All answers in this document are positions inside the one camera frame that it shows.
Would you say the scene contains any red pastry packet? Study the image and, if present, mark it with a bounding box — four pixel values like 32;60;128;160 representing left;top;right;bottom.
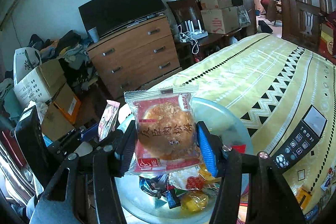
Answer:
124;85;204;174

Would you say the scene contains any pink flamingo packet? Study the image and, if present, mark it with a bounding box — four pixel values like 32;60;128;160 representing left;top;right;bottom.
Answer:
98;100;121;142

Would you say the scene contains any large brown cardboard box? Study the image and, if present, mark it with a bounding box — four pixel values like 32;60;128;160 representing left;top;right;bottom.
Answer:
200;6;240;35

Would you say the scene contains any white power strip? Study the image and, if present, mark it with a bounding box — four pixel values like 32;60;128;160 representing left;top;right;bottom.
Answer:
179;32;197;43

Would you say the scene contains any white router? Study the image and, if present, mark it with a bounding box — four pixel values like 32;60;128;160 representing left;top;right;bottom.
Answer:
184;20;209;39

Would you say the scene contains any yellow candy packet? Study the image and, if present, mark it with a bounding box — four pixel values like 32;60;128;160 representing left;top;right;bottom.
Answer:
181;189;209;211

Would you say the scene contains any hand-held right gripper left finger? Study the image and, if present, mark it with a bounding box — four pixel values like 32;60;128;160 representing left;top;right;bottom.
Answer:
29;123;137;224

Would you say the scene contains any dark wooden chair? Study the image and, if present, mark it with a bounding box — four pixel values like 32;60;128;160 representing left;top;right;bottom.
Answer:
167;0;202;38

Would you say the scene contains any white paper bag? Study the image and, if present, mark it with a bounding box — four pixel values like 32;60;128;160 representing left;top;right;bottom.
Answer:
13;48;42;85

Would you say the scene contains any dark wooden side table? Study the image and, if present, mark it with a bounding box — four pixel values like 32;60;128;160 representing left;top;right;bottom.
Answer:
175;32;237;64

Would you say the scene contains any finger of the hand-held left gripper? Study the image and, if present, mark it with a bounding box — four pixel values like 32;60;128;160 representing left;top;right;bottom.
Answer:
75;122;101;142

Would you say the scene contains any glass bowl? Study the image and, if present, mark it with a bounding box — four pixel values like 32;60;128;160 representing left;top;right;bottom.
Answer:
113;97;254;224

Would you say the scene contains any colourful snack packet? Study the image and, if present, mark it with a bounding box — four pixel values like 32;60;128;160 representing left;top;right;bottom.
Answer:
322;166;336;190

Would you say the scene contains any red gift box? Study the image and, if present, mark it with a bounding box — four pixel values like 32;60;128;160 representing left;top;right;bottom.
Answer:
318;22;336;59

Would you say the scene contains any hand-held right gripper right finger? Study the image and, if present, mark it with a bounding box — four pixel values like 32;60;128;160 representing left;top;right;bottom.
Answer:
196;121;306;224

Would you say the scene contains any white crumpled plastic bag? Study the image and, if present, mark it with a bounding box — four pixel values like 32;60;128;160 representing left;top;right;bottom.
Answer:
26;100;49;125

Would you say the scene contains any white cardboard box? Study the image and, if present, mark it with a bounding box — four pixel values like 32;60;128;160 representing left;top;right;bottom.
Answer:
13;59;67;107

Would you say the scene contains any black television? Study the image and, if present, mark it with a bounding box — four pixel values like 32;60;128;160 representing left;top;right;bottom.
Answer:
78;0;167;39

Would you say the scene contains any plain brown cardboard box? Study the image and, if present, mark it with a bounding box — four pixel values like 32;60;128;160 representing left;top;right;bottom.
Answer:
41;102;75;142

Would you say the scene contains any grey cup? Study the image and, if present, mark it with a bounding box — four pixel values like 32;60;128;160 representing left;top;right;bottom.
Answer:
87;27;100;42

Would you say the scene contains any black product box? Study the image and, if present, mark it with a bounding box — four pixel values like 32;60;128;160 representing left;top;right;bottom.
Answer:
270;105;328;174

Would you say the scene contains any orange cardboard box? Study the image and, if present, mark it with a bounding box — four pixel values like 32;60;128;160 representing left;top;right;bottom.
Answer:
51;82;82;125

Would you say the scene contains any wooden dresser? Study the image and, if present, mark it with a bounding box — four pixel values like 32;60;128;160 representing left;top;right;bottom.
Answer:
87;13;181;101

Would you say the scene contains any white snack packet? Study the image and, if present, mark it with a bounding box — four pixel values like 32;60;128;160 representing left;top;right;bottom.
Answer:
168;169;205;190

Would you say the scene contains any printed bag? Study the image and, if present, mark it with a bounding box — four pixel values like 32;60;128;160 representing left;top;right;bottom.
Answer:
238;5;251;28

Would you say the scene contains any pile of clothes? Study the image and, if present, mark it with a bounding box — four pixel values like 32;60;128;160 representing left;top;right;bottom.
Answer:
26;30;92;90

